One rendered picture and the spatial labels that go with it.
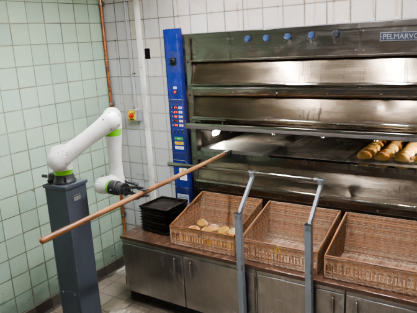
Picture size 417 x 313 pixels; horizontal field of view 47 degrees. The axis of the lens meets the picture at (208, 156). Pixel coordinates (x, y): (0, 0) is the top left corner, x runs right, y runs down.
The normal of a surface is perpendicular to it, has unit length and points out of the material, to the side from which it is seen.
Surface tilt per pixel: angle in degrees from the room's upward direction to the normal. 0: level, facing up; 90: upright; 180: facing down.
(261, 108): 70
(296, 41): 90
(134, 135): 90
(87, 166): 90
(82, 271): 90
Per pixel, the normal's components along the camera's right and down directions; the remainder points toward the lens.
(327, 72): -0.53, -0.11
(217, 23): -0.54, 0.22
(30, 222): 0.84, 0.07
